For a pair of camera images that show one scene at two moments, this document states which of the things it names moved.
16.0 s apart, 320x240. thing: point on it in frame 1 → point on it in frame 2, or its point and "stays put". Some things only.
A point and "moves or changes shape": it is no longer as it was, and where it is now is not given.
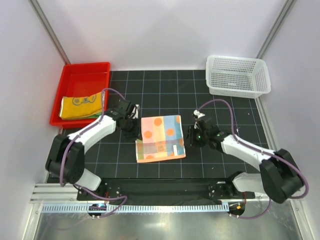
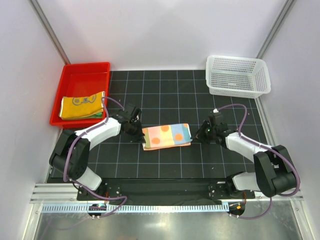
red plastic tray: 80,79 stays put
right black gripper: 190,137 → 199,136
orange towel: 162,139 moves or changes shape
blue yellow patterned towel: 75,107 stays put
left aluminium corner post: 41,15 stays put
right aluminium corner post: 285,9 stays put
